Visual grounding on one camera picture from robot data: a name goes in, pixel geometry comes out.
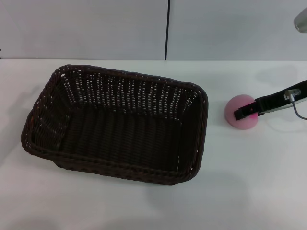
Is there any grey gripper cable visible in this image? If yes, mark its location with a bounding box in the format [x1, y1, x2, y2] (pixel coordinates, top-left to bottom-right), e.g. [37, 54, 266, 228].
[284, 89, 307, 120]

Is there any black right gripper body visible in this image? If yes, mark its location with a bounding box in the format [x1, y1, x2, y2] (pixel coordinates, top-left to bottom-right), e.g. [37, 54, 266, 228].
[254, 80, 307, 116]

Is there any dark brown woven basket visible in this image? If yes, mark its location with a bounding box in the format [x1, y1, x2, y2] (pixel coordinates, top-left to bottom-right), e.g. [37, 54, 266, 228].
[20, 64, 209, 186]

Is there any pink round sponge ball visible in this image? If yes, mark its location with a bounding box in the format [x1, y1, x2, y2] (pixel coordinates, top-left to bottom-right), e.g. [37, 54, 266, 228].
[224, 94, 260, 128]

